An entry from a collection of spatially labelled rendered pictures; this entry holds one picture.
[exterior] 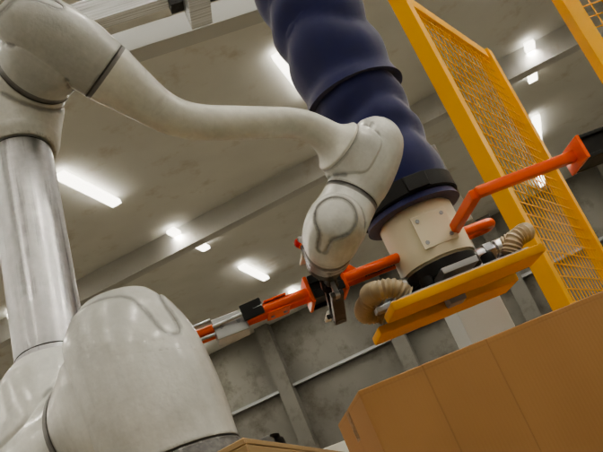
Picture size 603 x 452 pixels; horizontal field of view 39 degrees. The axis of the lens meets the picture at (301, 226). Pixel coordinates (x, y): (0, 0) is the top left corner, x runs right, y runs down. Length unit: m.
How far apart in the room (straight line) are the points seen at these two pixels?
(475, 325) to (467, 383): 1.24
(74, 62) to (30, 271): 0.33
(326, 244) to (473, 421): 0.43
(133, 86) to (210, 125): 0.14
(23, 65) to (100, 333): 0.54
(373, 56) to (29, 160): 0.89
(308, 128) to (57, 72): 0.43
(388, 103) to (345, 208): 0.52
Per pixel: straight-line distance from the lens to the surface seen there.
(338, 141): 1.50
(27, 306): 1.22
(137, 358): 0.95
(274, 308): 1.77
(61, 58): 1.36
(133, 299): 1.00
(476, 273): 1.72
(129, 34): 4.28
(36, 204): 1.31
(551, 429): 1.63
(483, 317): 2.85
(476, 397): 1.60
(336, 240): 1.41
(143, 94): 1.38
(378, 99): 1.90
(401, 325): 1.86
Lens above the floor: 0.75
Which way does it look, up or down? 19 degrees up
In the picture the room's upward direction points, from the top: 24 degrees counter-clockwise
